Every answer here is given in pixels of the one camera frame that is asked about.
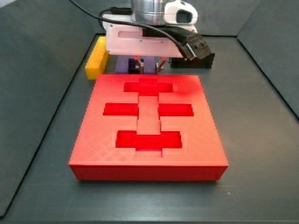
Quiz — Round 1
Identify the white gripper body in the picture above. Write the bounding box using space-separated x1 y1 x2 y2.
103 14 198 58

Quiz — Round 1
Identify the yellow long bar block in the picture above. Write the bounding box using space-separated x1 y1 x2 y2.
86 36 109 80

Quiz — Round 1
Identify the purple U-shaped block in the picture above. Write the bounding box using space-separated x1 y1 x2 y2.
115 56 157 74

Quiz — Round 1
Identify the black cable with connector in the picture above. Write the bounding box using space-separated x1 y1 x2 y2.
70 0 213 61

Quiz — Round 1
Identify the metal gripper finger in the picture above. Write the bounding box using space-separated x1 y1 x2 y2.
134 56 145 74
156 57 168 74

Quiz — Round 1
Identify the black fixture holder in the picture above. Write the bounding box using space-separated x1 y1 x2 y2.
172 53 216 69

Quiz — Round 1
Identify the red board with cutouts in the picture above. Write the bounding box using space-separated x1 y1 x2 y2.
70 74 230 181

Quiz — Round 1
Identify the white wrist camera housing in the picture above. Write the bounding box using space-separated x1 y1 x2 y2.
164 0 200 25

